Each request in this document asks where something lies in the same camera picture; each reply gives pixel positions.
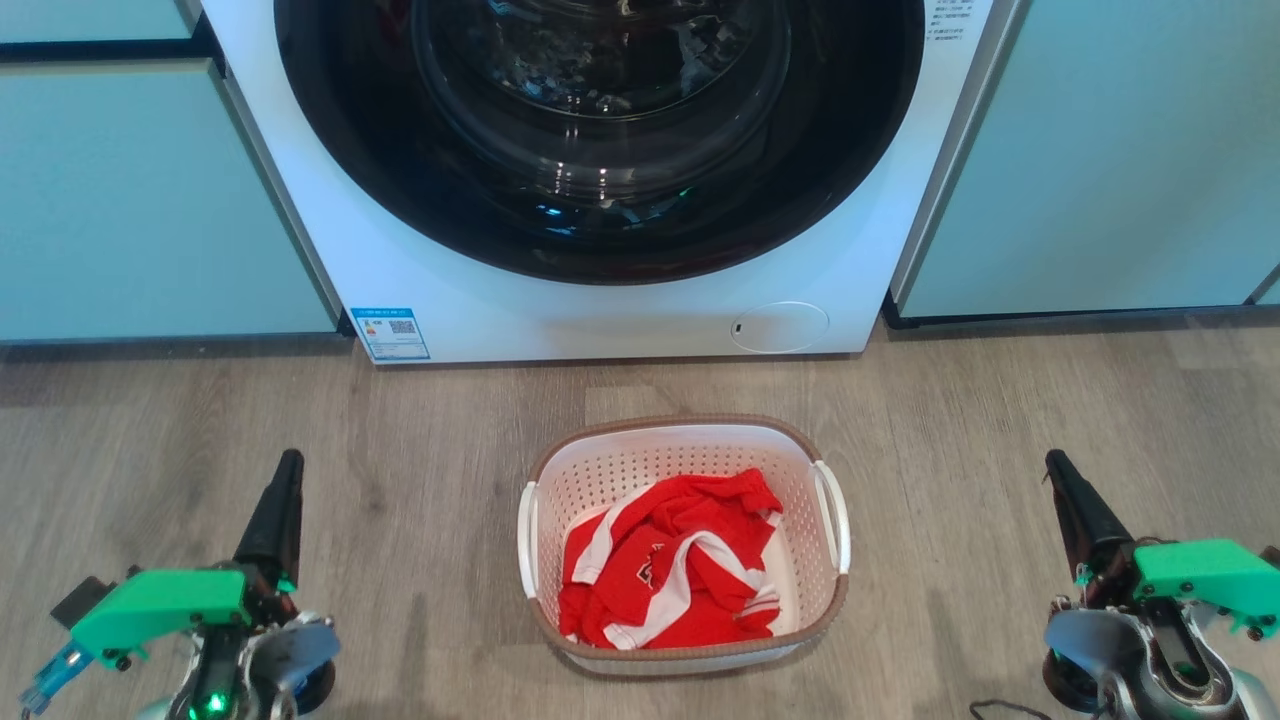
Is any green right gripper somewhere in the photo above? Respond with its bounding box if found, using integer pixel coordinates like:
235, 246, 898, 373
1045, 449, 1280, 631

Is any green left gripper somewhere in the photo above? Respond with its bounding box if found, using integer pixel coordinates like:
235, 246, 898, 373
70, 449, 305, 669

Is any white perforated laundry basket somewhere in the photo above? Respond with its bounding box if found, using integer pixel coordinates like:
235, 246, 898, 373
517, 414, 852, 676

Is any blue white energy label sticker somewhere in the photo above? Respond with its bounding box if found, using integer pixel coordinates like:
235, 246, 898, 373
350, 307, 432, 363

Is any large pale green cabinet panel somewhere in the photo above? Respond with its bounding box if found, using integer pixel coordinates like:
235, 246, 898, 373
0, 58, 341, 343

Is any round white filter cover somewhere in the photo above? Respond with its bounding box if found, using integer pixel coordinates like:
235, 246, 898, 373
730, 301, 831, 354

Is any dark round washer door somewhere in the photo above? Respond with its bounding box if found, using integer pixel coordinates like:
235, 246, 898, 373
273, 0, 926, 286

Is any wide pale green cabinet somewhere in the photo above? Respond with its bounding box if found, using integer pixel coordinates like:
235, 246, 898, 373
890, 0, 1280, 323

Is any white front-load washing machine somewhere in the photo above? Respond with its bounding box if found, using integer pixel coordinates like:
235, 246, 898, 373
200, 0, 1003, 366

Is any red and white garment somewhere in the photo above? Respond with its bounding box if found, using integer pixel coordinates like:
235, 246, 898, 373
558, 469, 784, 651

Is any small pale green cabinet panel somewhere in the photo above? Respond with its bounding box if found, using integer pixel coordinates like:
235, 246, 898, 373
0, 0, 203, 44

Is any thin black cable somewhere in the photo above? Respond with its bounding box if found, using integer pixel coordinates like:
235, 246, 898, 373
968, 698, 1056, 720

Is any blue cable connector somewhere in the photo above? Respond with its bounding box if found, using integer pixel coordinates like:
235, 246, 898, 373
18, 640, 96, 716

